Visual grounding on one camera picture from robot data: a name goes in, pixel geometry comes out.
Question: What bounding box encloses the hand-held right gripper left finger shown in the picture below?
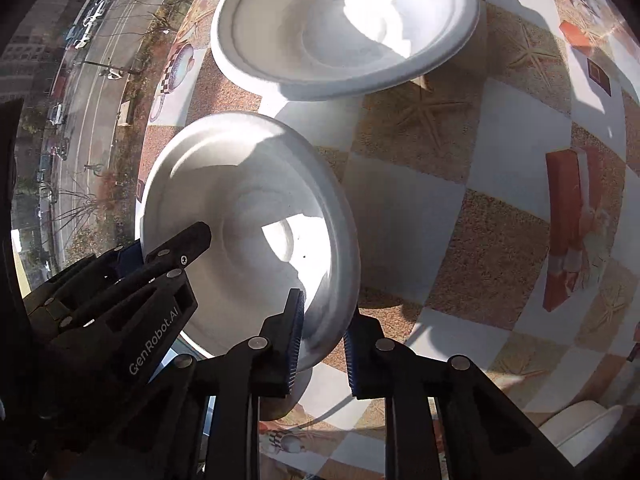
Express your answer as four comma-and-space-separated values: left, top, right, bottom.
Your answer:
115, 288, 307, 480

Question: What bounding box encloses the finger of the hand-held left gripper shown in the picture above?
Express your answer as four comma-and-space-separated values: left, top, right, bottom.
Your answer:
142, 221, 213, 281
92, 241, 147, 282

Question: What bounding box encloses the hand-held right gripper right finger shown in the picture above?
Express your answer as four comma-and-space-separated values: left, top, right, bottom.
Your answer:
343, 310, 577, 480

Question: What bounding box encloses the checkered printed tablecloth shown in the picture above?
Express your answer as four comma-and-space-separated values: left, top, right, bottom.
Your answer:
133, 0, 640, 480

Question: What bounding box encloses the white paper bowl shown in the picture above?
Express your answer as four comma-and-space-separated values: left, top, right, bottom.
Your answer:
537, 400, 626, 469
135, 111, 362, 421
210, 0, 489, 102

